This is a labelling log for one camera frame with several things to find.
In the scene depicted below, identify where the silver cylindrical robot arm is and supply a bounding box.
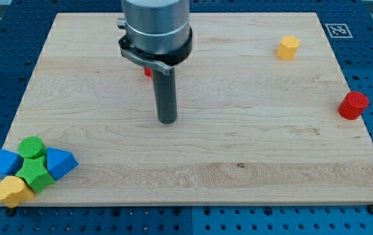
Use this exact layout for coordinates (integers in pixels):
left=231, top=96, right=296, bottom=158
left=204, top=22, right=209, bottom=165
left=118, top=0, right=193, bottom=124

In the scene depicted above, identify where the yellow hexagon block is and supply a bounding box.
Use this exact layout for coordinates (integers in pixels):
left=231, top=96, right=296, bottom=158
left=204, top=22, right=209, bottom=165
left=276, top=35, right=300, bottom=60

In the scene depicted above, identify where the red cylinder block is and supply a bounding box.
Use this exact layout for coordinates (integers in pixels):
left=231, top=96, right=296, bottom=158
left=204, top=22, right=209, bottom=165
left=338, top=91, right=370, bottom=120

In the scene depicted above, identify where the blue cube block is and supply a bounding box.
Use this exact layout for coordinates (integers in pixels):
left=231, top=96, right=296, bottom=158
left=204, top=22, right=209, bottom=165
left=0, top=149, right=23, bottom=179

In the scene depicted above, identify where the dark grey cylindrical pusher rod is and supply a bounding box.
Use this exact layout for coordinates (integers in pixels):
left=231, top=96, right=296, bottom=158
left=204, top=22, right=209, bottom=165
left=152, top=68, right=177, bottom=124

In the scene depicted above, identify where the black clamp ring with lever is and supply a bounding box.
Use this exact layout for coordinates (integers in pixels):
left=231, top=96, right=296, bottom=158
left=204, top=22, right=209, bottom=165
left=118, top=26, right=193, bottom=76

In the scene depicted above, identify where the yellow heart block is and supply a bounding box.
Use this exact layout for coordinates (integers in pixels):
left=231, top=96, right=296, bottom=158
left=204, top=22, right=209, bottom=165
left=0, top=176, right=35, bottom=208

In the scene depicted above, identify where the red star block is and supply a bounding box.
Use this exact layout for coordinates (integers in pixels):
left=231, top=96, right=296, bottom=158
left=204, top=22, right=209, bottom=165
left=144, top=67, right=152, bottom=78

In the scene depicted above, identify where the blue triangular prism block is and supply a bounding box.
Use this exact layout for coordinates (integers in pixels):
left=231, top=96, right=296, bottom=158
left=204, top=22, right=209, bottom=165
left=46, top=148, right=78, bottom=181

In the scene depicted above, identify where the green cylinder block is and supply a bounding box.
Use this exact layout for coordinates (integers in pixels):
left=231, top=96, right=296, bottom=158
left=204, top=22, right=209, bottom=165
left=18, top=136, right=46, bottom=159

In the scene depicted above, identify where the green star block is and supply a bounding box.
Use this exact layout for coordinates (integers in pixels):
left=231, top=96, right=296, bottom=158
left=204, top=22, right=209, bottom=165
left=15, top=156, right=56, bottom=194

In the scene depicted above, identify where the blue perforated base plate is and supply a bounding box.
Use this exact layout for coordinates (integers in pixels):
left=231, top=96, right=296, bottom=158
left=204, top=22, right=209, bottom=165
left=0, top=0, right=373, bottom=234

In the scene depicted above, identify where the white fiducial marker tag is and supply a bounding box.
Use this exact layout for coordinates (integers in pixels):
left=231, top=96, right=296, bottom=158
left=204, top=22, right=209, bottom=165
left=325, top=23, right=353, bottom=39

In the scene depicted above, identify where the light wooden board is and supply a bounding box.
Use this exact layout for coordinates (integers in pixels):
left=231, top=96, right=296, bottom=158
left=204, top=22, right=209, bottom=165
left=3, top=12, right=373, bottom=207

